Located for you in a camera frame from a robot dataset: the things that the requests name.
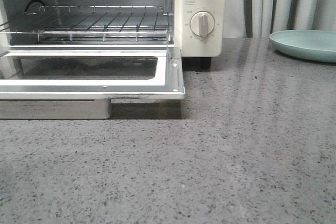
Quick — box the oven glass door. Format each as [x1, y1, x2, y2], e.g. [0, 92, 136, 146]
[1, 46, 185, 119]

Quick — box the lower oven timer knob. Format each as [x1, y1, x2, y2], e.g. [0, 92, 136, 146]
[190, 11, 215, 38]

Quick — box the white Toshiba toaster oven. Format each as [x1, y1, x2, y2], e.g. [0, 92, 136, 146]
[0, 0, 228, 71]

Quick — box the grey-white curtain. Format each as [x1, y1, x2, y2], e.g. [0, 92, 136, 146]
[223, 0, 335, 38]

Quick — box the teal plate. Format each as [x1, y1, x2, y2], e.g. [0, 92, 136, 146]
[269, 30, 335, 63]

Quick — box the metal wire oven rack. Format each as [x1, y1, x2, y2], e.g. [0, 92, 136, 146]
[1, 6, 174, 44]

